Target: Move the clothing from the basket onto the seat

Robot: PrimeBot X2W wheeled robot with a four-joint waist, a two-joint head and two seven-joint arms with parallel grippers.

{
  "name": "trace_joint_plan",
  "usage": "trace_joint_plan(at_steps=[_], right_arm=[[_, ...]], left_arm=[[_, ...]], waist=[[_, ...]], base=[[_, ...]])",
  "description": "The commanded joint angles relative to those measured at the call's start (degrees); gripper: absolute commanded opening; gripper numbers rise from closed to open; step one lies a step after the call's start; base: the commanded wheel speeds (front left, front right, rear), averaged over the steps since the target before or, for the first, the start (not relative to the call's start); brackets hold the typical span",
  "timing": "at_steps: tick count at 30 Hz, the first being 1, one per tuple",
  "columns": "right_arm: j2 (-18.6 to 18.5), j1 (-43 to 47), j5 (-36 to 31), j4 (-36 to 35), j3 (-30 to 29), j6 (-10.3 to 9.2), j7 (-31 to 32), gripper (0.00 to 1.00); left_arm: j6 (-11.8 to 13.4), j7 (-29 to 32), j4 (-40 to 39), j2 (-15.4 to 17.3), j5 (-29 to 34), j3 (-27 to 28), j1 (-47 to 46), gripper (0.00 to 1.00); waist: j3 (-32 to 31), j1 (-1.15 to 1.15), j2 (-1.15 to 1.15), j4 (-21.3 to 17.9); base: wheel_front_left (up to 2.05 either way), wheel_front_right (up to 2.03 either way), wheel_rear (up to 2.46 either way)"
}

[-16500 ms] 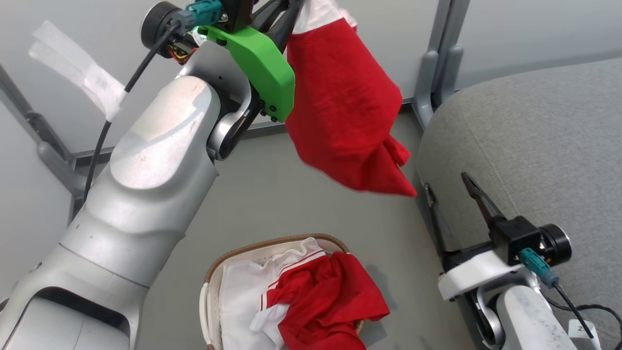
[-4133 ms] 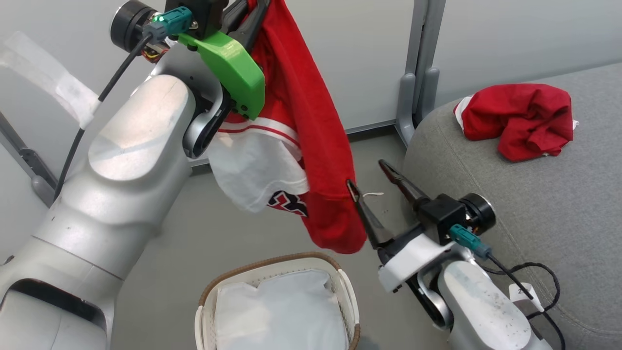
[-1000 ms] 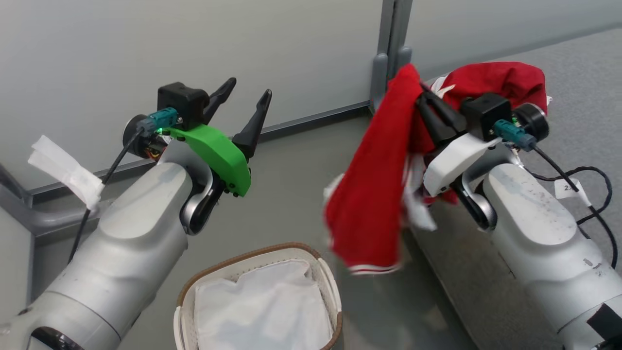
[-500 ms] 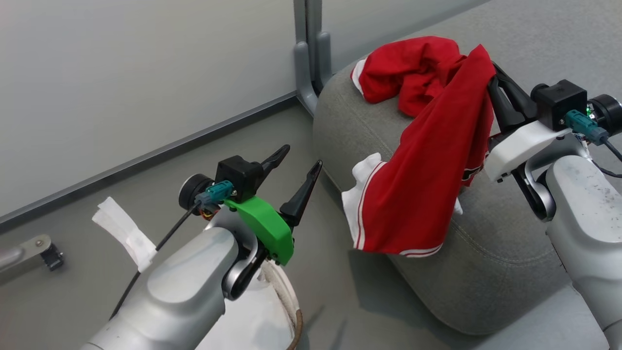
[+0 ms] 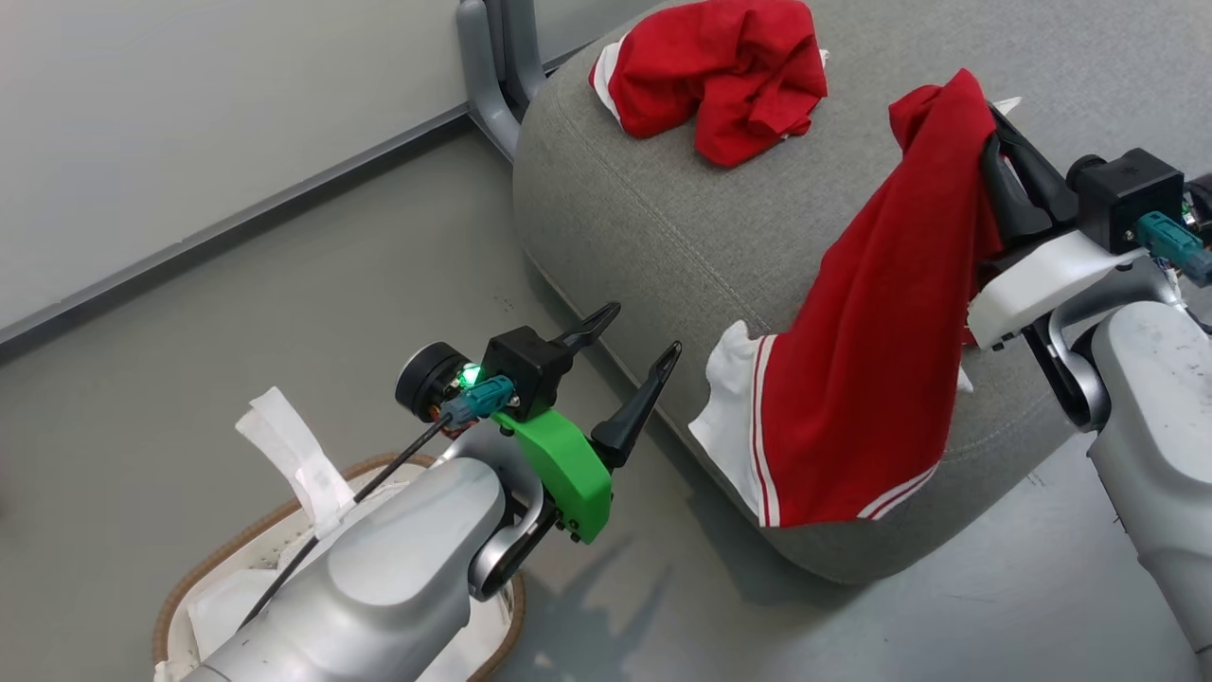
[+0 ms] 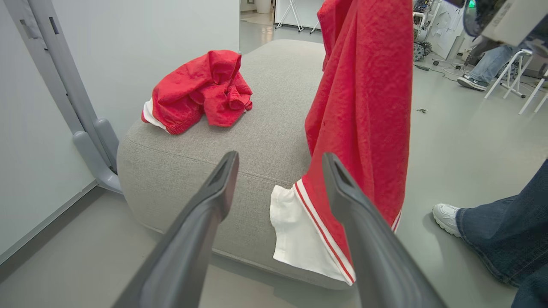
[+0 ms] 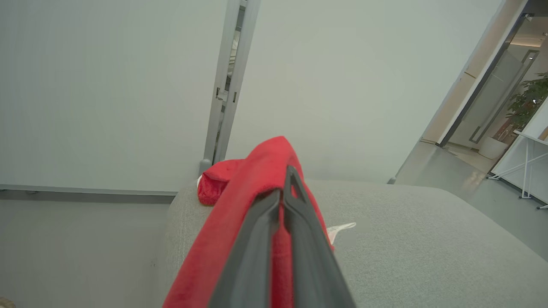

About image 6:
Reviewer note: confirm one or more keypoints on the short grey partition foot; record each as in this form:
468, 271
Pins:
107, 137
92, 162

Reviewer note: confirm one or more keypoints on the white folding stand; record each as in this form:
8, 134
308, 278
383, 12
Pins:
295, 13

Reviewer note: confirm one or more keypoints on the dark blue jeans leg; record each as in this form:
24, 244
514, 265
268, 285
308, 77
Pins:
513, 231

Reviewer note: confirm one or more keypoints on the grey blue sneaker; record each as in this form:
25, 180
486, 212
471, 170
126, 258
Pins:
471, 82

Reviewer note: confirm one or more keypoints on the red white garment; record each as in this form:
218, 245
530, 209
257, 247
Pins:
364, 107

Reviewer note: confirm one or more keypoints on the white sneaker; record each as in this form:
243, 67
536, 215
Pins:
446, 218

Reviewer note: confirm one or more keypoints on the white waste bin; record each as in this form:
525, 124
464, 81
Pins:
263, 6

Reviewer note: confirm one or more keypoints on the small floor debris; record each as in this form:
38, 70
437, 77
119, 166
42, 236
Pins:
421, 110

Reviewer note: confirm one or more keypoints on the light blue jeans leg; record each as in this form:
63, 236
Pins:
492, 64

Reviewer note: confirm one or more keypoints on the white chair frame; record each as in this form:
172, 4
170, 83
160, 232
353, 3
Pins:
535, 92

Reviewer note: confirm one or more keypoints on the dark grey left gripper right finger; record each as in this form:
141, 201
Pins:
372, 248

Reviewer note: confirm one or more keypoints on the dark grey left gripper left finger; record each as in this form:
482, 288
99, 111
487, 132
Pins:
188, 239

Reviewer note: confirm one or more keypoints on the wide white partition panel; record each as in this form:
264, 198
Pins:
25, 149

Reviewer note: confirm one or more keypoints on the red garment with elastic hem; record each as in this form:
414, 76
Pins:
192, 94

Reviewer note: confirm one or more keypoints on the grey metal partition post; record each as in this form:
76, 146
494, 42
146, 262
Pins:
51, 55

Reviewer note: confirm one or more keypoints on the grey fabric sofa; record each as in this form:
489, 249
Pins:
257, 141

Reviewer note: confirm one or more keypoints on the background robot machine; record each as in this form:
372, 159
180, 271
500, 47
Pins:
421, 42

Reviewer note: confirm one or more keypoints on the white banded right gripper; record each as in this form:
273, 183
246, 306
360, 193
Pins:
509, 19

